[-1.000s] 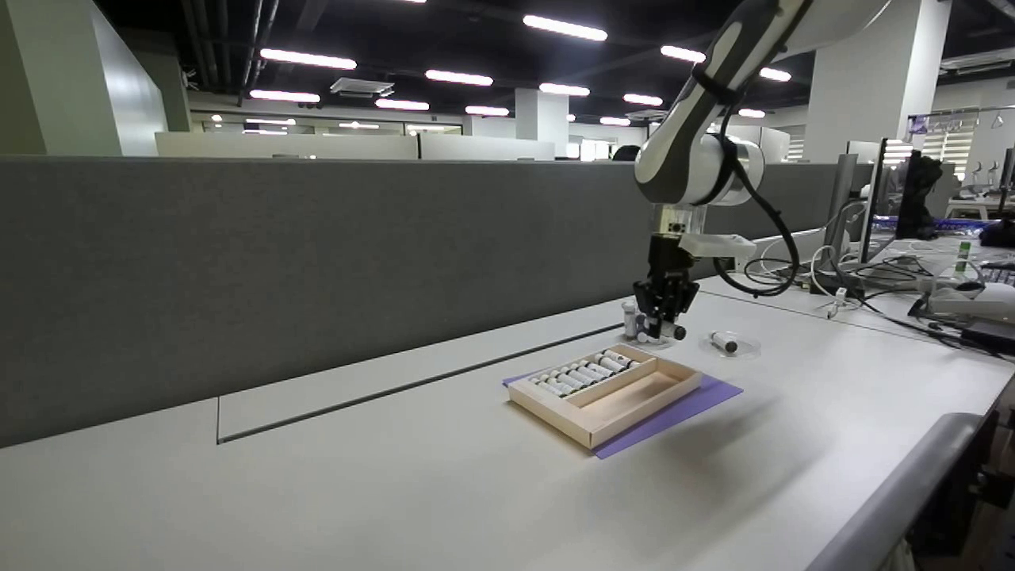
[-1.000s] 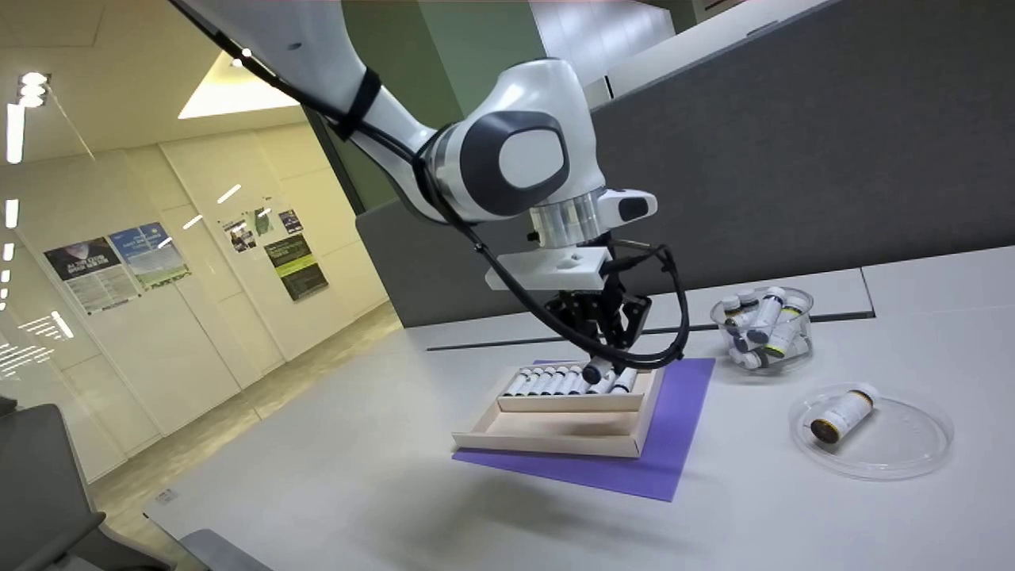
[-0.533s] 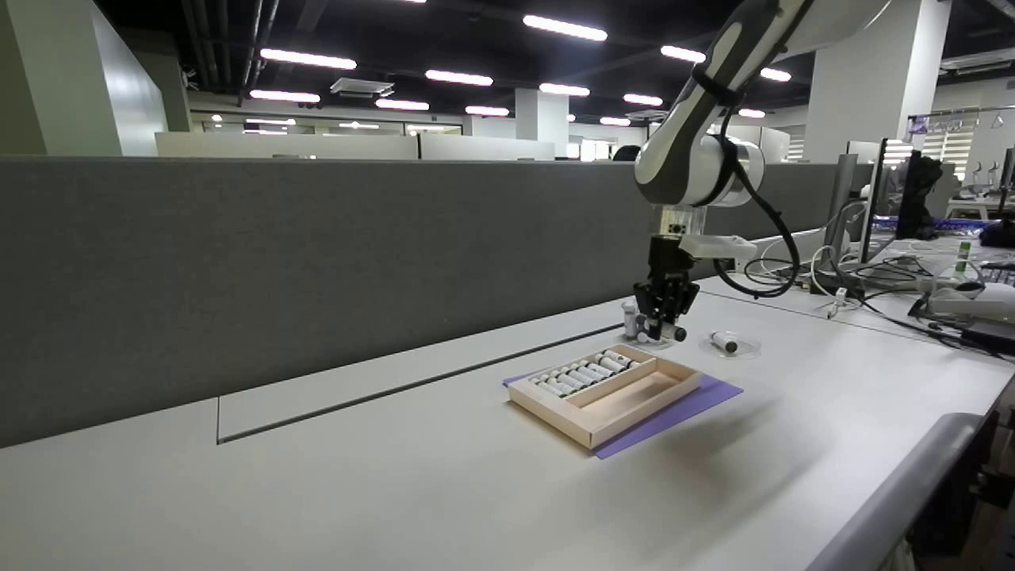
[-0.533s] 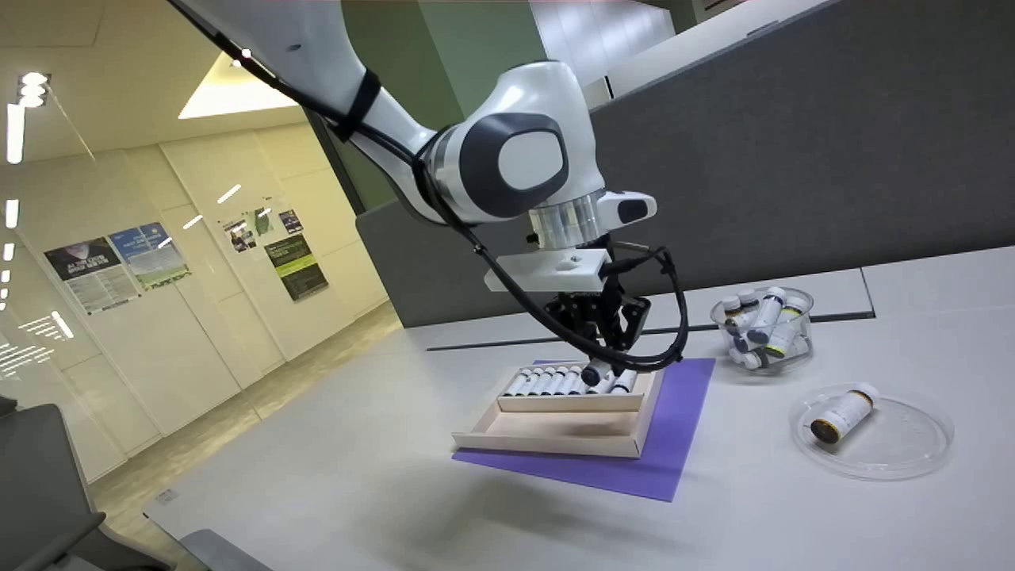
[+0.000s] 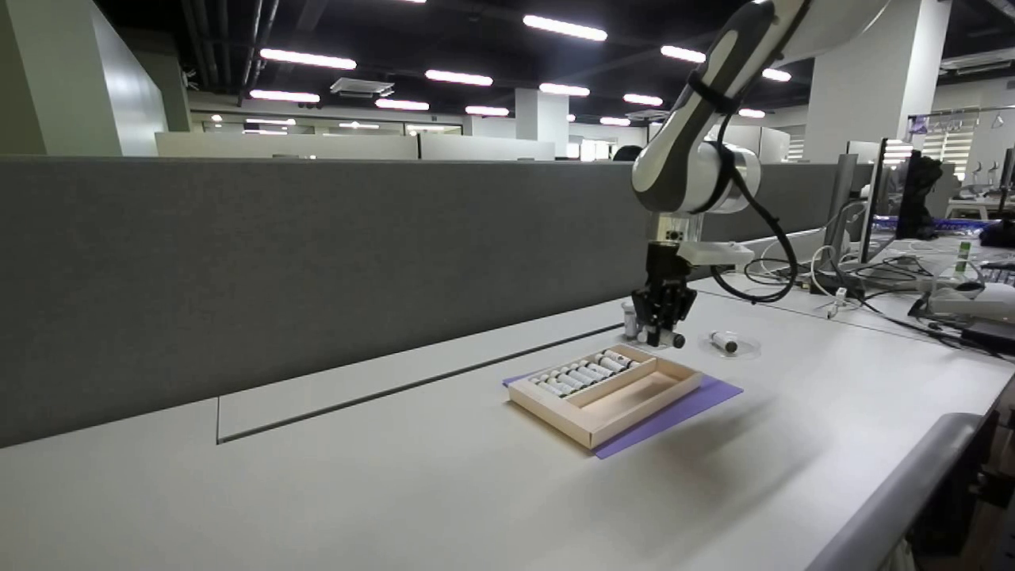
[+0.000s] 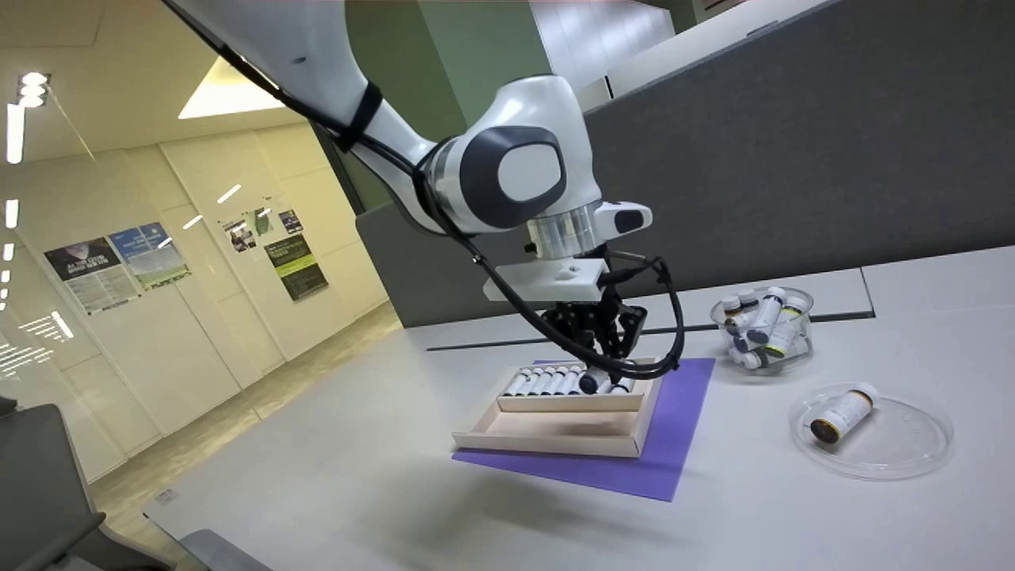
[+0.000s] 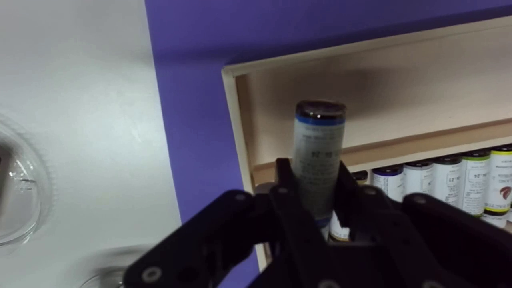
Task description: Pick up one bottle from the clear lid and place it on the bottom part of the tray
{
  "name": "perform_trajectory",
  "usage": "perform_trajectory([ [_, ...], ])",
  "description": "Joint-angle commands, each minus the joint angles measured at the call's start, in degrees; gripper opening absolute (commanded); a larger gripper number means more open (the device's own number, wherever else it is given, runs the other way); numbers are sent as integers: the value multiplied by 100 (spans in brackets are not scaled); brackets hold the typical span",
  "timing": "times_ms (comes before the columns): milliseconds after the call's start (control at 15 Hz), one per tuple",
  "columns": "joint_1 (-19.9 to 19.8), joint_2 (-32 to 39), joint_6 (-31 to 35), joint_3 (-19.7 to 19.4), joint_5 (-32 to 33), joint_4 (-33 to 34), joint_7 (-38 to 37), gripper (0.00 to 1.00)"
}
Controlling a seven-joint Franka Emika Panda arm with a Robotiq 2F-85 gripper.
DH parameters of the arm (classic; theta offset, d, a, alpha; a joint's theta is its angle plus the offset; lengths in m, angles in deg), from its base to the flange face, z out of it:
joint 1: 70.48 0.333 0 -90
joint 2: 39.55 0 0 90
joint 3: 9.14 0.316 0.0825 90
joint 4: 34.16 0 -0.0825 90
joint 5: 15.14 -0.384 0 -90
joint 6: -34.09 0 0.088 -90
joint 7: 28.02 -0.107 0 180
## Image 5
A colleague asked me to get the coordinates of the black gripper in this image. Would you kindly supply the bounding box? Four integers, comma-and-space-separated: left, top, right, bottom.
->
632, 241, 701, 353

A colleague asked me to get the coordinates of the wooden two-compartment tray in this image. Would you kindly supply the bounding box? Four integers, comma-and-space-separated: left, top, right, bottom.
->
505, 341, 703, 456

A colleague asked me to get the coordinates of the small clear spray bottle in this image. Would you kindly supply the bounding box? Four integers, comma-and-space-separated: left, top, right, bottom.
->
947, 230, 986, 293

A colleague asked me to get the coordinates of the purple mat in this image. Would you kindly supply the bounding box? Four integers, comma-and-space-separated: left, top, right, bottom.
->
502, 372, 744, 462

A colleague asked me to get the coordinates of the narrow grey desk partition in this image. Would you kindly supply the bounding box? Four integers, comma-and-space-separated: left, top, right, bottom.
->
684, 158, 874, 286

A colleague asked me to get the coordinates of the beige low partition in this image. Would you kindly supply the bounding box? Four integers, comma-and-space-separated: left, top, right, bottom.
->
155, 128, 423, 163
419, 132, 559, 165

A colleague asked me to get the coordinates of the grey flat device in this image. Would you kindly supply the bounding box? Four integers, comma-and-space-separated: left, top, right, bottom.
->
914, 277, 1015, 347

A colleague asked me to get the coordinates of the wide grey desk partition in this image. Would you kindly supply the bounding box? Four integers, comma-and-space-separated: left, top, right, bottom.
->
0, 156, 674, 450

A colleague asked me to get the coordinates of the ceiling air vent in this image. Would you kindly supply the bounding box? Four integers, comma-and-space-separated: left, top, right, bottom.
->
326, 72, 395, 106

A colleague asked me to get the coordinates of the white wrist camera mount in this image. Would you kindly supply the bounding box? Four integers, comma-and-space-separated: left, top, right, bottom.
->
656, 214, 759, 271

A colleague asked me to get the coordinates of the white cable duct box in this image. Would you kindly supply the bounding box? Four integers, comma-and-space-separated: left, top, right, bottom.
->
740, 224, 830, 277

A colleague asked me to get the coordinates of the tangled cable bundle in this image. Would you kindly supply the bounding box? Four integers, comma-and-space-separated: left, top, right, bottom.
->
742, 244, 933, 323

